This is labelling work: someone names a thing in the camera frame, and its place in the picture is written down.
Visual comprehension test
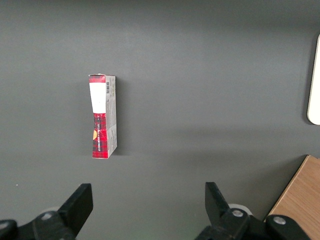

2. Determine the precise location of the wooden drawer cabinet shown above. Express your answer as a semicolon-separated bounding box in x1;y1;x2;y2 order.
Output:
264;154;320;240

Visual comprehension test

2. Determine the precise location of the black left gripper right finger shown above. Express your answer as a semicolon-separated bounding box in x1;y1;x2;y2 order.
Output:
194;181;311;240

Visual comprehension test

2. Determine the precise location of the cream plastic tray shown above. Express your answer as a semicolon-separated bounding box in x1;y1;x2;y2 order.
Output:
306;33;320;125

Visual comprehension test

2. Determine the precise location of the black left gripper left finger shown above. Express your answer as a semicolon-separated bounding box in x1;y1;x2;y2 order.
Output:
0;183;94;240

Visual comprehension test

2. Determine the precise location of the red plaid cardboard box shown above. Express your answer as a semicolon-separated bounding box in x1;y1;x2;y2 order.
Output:
88;73;118;160

